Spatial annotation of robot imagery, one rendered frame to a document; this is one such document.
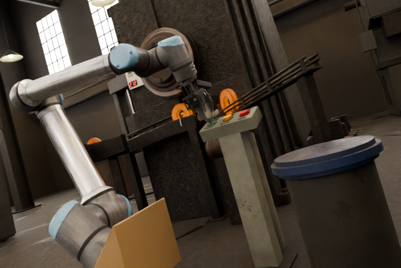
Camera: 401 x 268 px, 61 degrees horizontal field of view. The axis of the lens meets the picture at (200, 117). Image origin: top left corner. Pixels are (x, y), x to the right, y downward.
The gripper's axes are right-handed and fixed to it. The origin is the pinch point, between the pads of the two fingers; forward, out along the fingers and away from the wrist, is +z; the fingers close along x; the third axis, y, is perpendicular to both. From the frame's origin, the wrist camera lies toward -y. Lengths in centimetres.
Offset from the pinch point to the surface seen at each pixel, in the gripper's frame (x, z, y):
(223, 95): -18, 6, -58
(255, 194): 11.5, 29.7, 13.8
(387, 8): 88, 66, -483
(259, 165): 9.2, 28.1, -5.6
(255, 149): 9.2, 21.3, -8.0
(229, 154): 5.4, 13.5, 8.0
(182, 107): -58, 9, -74
